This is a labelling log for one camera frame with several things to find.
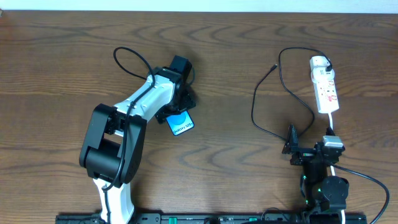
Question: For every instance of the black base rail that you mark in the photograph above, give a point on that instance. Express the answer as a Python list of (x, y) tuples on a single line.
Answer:
[(156, 218)]

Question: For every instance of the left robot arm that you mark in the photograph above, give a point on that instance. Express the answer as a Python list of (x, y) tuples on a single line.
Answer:
[(113, 144)]

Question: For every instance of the white power strip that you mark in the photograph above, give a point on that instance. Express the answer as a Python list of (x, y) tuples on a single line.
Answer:
[(325, 92)]

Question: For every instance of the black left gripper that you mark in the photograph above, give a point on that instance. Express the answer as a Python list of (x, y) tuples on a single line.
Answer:
[(173, 111)]

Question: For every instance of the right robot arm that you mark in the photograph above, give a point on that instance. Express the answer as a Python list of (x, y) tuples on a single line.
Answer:
[(325, 194)]

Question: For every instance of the white USB charger plug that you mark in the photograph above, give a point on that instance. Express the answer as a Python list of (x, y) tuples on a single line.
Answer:
[(320, 74)]

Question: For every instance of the blue Galaxy smartphone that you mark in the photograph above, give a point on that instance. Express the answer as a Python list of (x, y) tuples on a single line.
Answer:
[(180, 123)]

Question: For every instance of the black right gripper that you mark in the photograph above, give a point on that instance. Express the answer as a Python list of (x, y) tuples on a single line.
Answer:
[(305, 150)]

